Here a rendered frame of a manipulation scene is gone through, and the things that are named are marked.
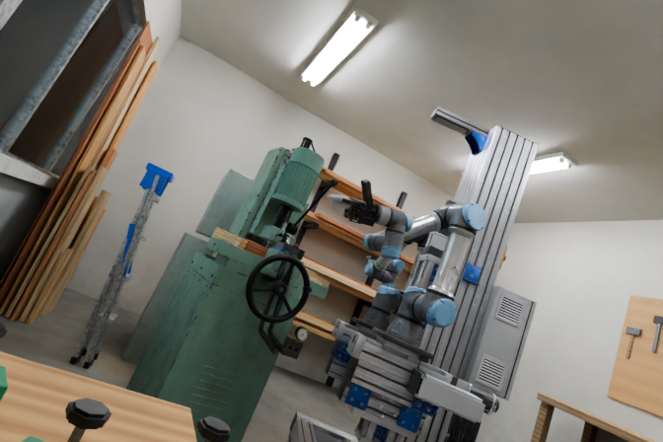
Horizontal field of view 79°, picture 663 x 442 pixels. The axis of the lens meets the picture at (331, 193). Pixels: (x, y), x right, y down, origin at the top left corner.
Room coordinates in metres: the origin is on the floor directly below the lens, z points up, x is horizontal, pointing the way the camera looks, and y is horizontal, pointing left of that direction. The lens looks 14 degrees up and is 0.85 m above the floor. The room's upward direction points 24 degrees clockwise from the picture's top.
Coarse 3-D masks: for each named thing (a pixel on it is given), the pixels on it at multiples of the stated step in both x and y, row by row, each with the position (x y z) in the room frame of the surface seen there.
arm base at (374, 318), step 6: (372, 306) 2.28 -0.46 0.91; (372, 312) 2.26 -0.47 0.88; (378, 312) 2.24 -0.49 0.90; (384, 312) 2.24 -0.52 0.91; (366, 318) 2.26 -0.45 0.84; (372, 318) 2.25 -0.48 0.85; (378, 318) 2.23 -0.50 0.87; (384, 318) 2.24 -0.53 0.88; (372, 324) 2.23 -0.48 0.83; (378, 324) 2.22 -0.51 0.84; (384, 324) 2.23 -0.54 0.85; (384, 330) 2.23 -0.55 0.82
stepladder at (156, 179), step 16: (144, 176) 2.43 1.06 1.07; (160, 176) 2.45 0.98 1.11; (160, 192) 2.60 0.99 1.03; (144, 208) 2.44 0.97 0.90; (144, 224) 2.59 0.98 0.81; (128, 240) 2.45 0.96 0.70; (144, 240) 2.60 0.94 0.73; (128, 256) 2.44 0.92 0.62; (112, 272) 2.45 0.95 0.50; (128, 272) 2.64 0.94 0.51; (112, 304) 2.49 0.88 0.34; (96, 320) 2.62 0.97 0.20; (112, 320) 2.50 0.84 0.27; (96, 336) 2.45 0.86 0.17; (80, 352) 2.47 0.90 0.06; (96, 352) 2.63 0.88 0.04
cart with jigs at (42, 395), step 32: (0, 352) 0.84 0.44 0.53; (0, 384) 0.62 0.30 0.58; (32, 384) 0.78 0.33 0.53; (64, 384) 0.83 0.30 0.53; (96, 384) 0.89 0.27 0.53; (0, 416) 0.66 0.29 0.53; (32, 416) 0.69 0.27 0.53; (64, 416) 0.73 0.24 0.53; (96, 416) 0.51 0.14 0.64; (128, 416) 0.82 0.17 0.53; (160, 416) 0.87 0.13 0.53
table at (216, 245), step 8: (216, 240) 1.89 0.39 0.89; (208, 248) 1.95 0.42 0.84; (216, 248) 1.84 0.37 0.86; (224, 248) 1.83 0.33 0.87; (232, 248) 1.85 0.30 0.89; (240, 248) 1.86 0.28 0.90; (224, 256) 1.84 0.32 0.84; (232, 256) 1.85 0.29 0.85; (240, 256) 1.87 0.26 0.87; (248, 256) 1.88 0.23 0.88; (256, 256) 1.90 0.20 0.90; (248, 264) 1.89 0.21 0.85; (256, 264) 1.90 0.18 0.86; (264, 272) 1.83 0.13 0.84; (272, 272) 1.84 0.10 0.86; (280, 280) 1.86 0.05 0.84; (296, 280) 1.90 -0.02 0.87; (312, 288) 2.04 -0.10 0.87; (320, 288) 2.06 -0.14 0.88; (328, 288) 2.08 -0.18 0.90; (320, 296) 2.07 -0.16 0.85
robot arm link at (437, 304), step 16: (448, 208) 1.71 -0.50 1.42; (464, 208) 1.62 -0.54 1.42; (480, 208) 1.62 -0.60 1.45; (448, 224) 1.72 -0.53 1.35; (464, 224) 1.62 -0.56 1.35; (480, 224) 1.62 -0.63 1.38; (448, 240) 1.67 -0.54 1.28; (464, 240) 1.63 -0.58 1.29; (448, 256) 1.64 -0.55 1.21; (464, 256) 1.65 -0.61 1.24; (448, 272) 1.63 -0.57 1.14; (432, 288) 1.64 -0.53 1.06; (448, 288) 1.63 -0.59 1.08; (416, 304) 1.70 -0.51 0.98; (432, 304) 1.61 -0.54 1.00; (448, 304) 1.60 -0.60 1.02; (432, 320) 1.61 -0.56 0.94; (448, 320) 1.62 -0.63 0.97
